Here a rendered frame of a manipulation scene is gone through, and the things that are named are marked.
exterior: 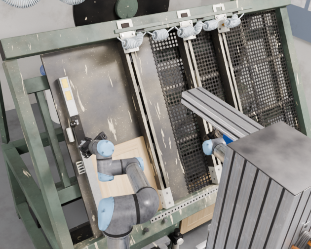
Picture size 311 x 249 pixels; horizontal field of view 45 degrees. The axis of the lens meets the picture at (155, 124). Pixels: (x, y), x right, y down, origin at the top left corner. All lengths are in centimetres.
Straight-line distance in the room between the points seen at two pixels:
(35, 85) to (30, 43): 24
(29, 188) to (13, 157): 40
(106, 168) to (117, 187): 55
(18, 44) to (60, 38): 22
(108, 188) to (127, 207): 88
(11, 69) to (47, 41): 24
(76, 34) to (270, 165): 141
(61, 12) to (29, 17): 41
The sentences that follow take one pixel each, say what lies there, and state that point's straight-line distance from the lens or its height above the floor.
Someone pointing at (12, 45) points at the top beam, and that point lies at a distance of 207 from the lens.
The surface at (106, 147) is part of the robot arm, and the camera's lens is 174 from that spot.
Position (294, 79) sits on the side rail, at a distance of 325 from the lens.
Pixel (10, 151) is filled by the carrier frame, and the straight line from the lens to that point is 318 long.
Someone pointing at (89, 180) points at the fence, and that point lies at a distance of 220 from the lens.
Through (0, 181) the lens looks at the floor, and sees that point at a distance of 414.
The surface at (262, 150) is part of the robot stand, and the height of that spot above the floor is 203.
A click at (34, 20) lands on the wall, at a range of 489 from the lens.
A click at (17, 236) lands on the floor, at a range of 359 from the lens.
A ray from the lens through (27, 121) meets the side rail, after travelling 208.
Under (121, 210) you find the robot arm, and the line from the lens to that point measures 140.
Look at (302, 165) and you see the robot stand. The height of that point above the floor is 203.
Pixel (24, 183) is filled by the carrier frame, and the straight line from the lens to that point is 286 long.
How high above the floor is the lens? 269
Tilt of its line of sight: 34 degrees down
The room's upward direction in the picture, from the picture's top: 4 degrees clockwise
